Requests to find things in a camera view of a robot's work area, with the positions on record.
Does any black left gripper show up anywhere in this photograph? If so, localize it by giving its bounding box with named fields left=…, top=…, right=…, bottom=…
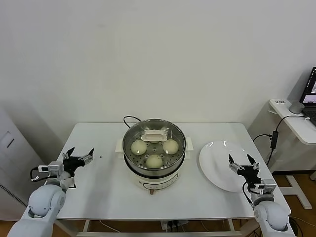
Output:
left=61, top=147, right=95, bottom=177

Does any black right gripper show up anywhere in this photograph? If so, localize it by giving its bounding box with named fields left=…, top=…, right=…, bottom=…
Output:
left=227, top=153, right=264, bottom=185

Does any cream steamed baozi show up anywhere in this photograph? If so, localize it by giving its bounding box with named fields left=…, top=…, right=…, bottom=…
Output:
left=162, top=139, right=179, bottom=155
left=146, top=154, right=163, bottom=170
left=130, top=140, right=148, bottom=156
left=147, top=128, right=163, bottom=144

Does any glass lid cream handle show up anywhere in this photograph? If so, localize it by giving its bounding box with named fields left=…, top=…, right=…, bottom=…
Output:
left=122, top=119, right=187, bottom=173

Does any white round plate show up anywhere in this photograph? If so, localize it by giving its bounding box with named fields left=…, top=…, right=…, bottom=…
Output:
left=199, top=140, right=260, bottom=193

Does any dark usb hub adapter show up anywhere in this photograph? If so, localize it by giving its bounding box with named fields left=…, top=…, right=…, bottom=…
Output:
left=270, top=131, right=279, bottom=150

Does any white cabinet with vent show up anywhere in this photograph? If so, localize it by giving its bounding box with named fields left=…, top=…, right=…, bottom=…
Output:
left=0, top=107, right=52, bottom=222

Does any grey round puck speaker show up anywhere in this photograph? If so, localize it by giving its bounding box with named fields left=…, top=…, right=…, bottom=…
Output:
left=289, top=100, right=306, bottom=114

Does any white power strip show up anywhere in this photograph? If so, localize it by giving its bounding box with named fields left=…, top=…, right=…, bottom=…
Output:
left=161, top=220, right=188, bottom=233

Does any dark open laptop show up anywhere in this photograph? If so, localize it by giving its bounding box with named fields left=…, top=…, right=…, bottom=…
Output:
left=299, top=66, right=316, bottom=117

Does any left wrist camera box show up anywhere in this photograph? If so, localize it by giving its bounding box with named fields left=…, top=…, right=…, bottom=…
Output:
left=37, top=161, right=64, bottom=177

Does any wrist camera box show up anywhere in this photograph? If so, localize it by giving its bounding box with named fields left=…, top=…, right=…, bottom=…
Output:
left=37, top=161, right=64, bottom=177
left=259, top=179, right=276, bottom=198

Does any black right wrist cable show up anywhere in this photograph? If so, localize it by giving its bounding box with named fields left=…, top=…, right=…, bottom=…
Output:
left=241, top=181, right=256, bottom=205

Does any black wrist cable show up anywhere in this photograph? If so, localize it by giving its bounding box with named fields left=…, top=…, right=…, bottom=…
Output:
left=30, top=167, right=40, bottom=182
left=241, top=181, right=256, bottom=205

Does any black usb cable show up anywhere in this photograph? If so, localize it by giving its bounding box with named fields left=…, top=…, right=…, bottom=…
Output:
left=266, top=148, right=275, bottom=165
left=274, top=115, right=308, bottom=133
left=252, top=134, right=272, bottom=144

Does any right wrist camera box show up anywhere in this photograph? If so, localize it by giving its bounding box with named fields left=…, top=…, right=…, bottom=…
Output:
left=259, top=179, right=276, bottom=198

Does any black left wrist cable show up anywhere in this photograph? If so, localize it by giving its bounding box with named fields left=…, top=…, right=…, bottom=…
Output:
left=30, top=167, right=40, bottom=182

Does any black cooker power cable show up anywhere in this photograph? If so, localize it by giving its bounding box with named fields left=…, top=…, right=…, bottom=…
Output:
left=122, top=115, right=144, bottom=129

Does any white table frame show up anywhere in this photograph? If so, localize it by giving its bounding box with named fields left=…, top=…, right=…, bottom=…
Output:
left=78, top=218, right=257, bottom=237

